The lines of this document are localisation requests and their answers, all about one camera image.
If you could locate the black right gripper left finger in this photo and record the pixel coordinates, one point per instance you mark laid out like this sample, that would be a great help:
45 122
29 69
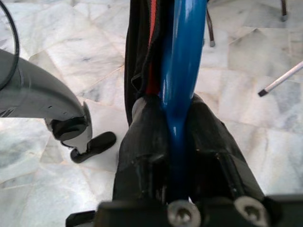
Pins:
144 142

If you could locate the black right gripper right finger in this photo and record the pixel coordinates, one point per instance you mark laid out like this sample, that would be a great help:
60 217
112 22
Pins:
208 146

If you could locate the blue plastic hanger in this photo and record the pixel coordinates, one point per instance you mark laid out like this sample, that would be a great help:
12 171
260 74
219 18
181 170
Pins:
182 59

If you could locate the black garment with red trim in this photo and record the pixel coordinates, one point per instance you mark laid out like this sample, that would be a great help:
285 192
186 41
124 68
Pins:
137 47

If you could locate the silver metal drying rack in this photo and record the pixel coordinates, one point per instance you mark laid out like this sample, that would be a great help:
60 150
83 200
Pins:
281 78

